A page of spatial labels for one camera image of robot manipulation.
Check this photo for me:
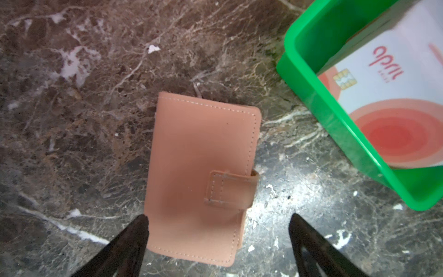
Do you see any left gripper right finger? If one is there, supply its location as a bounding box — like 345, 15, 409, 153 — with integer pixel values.
288, 213, 367, 277

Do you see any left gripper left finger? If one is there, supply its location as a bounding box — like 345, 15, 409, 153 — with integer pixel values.
73, 215, 150, 277

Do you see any pink leather card holder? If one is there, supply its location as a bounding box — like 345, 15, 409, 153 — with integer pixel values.
144, 92, 261, 267

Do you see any white red credit card stack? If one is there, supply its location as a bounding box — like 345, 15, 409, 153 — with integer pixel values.
318, 1, 443, 169

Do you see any green plastic tray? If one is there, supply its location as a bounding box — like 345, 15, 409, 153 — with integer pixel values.
276, 0, 443, 211

